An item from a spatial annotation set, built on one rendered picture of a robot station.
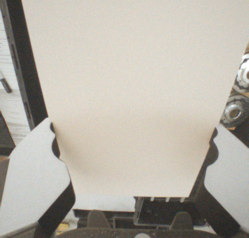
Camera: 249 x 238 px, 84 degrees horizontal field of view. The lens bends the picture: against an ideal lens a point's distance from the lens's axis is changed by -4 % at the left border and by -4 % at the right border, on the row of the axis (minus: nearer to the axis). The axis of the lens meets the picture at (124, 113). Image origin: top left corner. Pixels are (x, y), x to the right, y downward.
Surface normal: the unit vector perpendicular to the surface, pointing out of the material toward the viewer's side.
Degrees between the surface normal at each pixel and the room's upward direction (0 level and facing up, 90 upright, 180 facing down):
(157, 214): 90
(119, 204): 0
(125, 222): 90
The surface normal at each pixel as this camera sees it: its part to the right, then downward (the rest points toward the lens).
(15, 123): -0.02, 0.47
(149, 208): 0.08, -0.88
